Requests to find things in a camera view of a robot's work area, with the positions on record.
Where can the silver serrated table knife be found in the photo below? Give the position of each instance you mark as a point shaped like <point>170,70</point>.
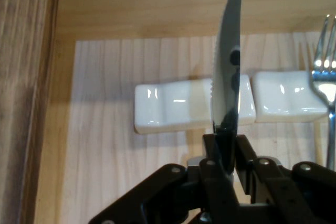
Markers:
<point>227,37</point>

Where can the white ceramic cutlery rest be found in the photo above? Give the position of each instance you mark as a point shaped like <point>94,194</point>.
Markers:
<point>283,98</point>
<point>162,108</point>

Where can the dark brown wooden cabinet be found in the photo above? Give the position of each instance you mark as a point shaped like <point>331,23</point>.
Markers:
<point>23,77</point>

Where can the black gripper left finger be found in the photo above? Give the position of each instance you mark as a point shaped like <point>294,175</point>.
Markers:
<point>183,195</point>

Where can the light wooden drawer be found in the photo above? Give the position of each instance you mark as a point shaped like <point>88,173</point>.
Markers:
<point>131,11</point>

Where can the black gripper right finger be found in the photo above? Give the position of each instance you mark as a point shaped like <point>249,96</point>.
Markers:
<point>302,195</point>

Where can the silver metal fork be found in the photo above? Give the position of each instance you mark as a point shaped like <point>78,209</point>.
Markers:
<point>326,82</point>

